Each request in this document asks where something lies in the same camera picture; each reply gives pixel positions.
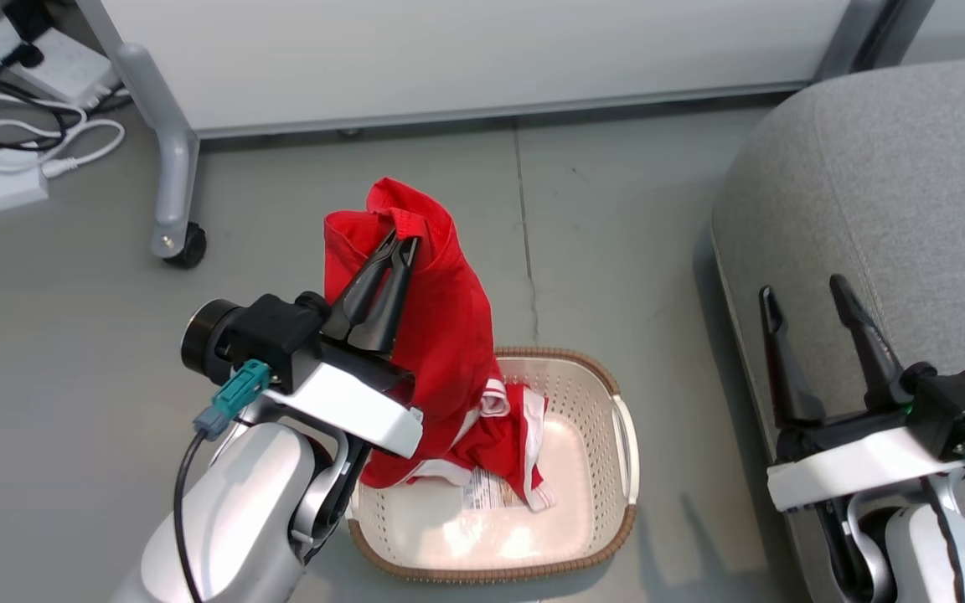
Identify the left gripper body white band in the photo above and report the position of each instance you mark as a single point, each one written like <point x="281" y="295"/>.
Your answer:
<point x="357" y="410"/>

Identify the red garment with white trim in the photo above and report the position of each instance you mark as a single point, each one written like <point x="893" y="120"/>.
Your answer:
<point x="449" y="335"/>

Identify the grey partition post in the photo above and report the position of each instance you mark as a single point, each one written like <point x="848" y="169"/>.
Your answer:
<point x="868" y="33"/>

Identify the grey partition leg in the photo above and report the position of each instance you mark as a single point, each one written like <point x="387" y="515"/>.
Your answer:
<point x="168" y="151"/>

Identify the white power strip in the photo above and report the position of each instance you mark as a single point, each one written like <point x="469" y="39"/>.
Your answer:
<point x="72" y="67"/>

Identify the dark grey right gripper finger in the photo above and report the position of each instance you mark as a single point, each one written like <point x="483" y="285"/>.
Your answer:
<point x="788" y="377"/>
<point x="872" y="352"/>

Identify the black power adapter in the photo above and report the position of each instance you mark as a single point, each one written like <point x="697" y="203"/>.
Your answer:
<point x="28" y="17"/>

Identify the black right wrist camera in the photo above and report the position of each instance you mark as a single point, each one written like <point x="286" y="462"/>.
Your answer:
<point x="964" y="406"/>

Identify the grey fabric sofa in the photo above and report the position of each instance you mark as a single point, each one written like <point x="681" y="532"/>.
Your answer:
<point x="893" y="209"/>

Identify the black caster wheel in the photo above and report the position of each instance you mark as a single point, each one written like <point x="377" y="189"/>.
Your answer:
<point x="191" y="247"/>

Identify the narrow white partition panel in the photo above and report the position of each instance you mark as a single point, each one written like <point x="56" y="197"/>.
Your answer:
<point x="964" y="29"/>

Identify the printed label sticker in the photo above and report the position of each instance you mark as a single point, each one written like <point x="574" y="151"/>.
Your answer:
<point x="487" y="492"/>

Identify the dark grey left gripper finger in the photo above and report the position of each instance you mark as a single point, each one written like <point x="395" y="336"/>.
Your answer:
<point x="386" y="314"/>
<point x="361" y="289"/>

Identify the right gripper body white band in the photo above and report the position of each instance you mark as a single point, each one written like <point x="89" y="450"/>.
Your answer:
<point x="859" y="473"/>

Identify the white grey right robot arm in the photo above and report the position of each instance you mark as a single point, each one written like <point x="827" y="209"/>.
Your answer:
<point x="918" y="553"/>

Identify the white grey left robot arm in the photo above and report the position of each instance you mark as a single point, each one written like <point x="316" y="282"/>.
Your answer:
<point x="239" y="511"/>

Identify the cream laundry basket brown rim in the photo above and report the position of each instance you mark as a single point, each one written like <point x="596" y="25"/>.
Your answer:
<point x="583" y="502"/>

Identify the large white partition panel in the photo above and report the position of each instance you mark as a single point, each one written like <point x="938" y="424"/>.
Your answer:
<point x="466" y="50"/>

